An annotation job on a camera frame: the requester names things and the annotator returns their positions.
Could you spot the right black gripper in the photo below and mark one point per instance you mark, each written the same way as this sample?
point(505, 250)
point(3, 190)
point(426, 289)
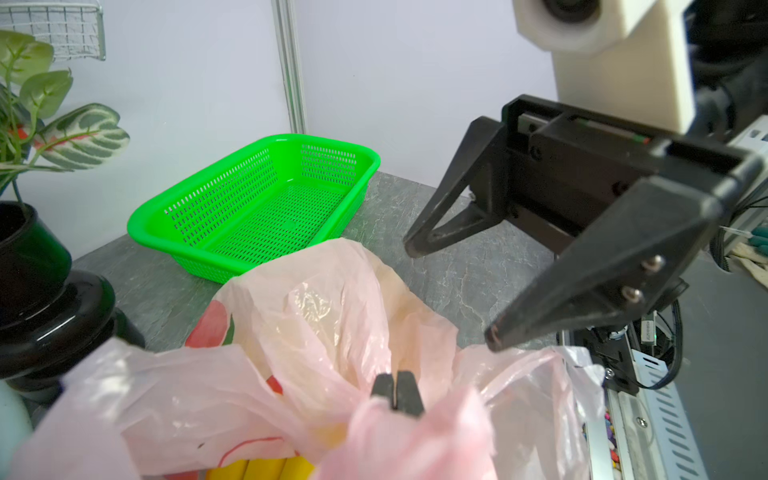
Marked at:
point(566, 167)

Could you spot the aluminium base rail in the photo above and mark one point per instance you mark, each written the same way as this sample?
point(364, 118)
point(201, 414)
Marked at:
point(643, 434)

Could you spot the pink strawberry plastic bag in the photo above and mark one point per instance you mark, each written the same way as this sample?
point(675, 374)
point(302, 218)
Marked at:
point(282, 364)

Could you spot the light blue white tube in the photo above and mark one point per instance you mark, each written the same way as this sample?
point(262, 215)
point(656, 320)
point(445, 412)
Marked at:
point(15, 425)

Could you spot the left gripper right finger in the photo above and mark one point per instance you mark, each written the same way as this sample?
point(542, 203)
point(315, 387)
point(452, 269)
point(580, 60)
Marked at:
point(407, 398)

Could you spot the pale yellow banana bunch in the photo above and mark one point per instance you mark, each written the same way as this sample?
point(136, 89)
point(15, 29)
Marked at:
point(296, 468)

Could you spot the green plastic basket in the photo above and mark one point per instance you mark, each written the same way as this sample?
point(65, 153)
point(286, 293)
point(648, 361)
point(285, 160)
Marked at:
point(276, 196)

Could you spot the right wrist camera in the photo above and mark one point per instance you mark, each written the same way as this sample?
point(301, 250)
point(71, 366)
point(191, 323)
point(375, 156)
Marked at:
point(624, 59)

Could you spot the potted plant black vase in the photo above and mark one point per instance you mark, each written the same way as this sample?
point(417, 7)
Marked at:
point(52, 316)

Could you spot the white wire wall shelf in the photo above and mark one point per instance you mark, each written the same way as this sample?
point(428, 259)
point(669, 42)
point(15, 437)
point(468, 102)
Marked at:
point(75, 29)

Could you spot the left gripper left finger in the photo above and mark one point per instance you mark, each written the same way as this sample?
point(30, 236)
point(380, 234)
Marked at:
point(384, 388)

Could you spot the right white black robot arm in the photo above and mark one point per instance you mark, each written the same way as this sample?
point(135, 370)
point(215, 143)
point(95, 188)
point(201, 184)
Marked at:
point(727, 43)

